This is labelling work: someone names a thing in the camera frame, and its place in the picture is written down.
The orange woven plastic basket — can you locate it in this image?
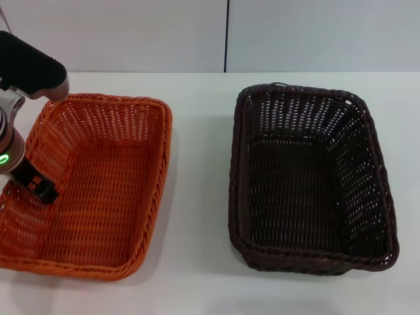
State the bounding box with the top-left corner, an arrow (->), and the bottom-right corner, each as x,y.
0,93 -> 174,283

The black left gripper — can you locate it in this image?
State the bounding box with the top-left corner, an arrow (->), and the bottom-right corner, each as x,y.
11,159 -> 59,205

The dark brown woven plastic basket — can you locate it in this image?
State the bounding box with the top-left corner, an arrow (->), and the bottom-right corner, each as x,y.
228,81 -> 400,276

